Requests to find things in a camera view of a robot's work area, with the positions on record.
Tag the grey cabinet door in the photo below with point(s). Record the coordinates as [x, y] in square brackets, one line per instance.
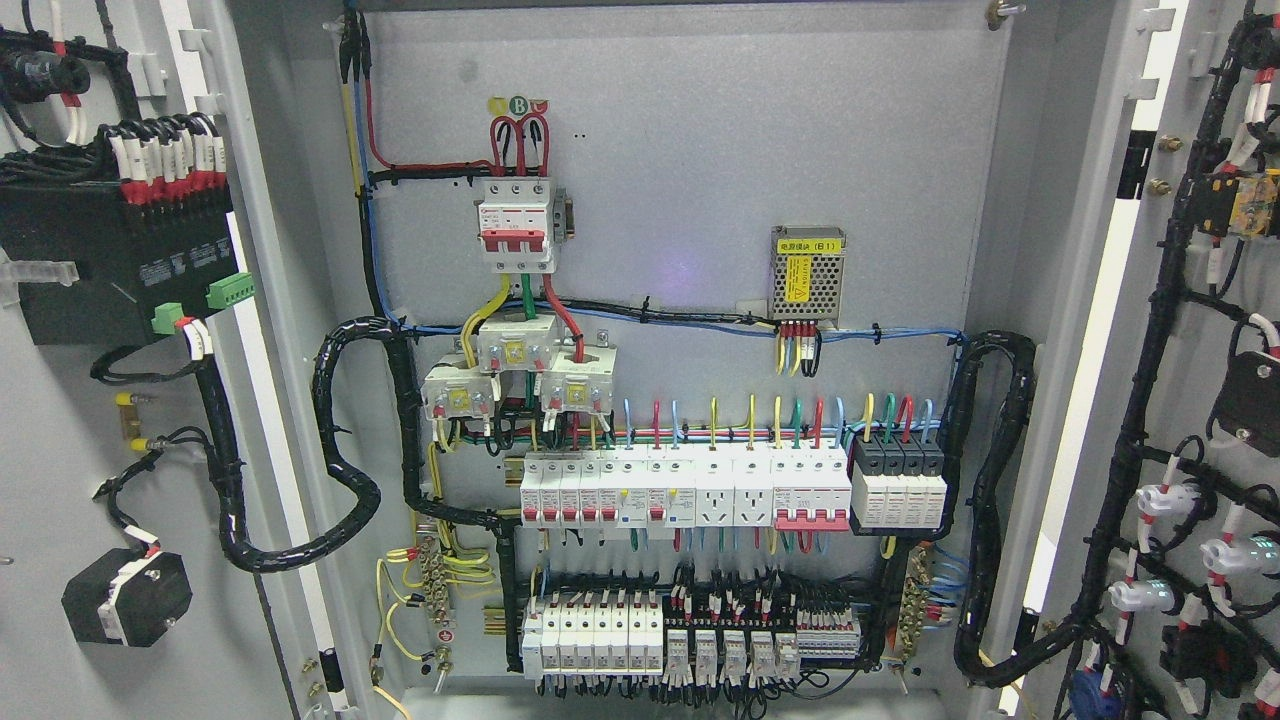
[275, 647]
[1214, 406]

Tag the red three pole main breaker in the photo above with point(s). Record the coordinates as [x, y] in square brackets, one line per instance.
[522, 222]

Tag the perforated metal power supply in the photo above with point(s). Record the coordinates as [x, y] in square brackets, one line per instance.
[808, 270]

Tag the white socket breaker row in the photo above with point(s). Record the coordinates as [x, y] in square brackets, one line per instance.
[691, 486]

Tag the black surge protector modules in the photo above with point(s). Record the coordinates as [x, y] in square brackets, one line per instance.
[897, 487]

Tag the black digital power meter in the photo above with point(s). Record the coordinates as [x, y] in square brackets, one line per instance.
[141, 265]

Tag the white rotary selector switch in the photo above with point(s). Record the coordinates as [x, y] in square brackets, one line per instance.
[123, 598]

